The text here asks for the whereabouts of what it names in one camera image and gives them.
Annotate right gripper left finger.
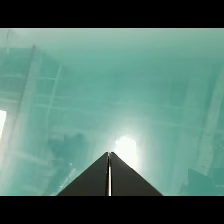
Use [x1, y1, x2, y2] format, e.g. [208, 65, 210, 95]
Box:
[57, 151, 110, 197]

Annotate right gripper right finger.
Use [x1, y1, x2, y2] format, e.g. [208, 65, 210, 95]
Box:
[110, 151, 164, 197]

